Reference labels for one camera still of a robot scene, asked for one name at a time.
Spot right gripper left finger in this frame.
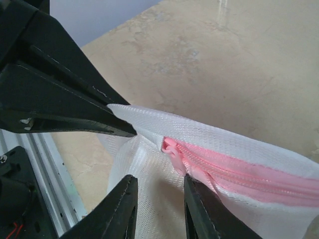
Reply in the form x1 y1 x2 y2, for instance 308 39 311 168
61 175 138 239

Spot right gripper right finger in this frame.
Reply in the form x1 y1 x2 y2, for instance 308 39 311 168
184 175 261 239

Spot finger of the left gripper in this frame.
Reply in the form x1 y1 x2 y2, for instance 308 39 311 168
0 64 137 137

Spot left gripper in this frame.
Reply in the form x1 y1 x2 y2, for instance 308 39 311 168
0 0 128 105

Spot white mesh laundry bag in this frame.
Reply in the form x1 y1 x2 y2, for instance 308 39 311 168
98 104 319 239

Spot aluminium rail frame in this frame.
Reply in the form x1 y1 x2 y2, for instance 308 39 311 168
0 130 87 236

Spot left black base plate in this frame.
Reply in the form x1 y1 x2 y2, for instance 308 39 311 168
0 146 58 239

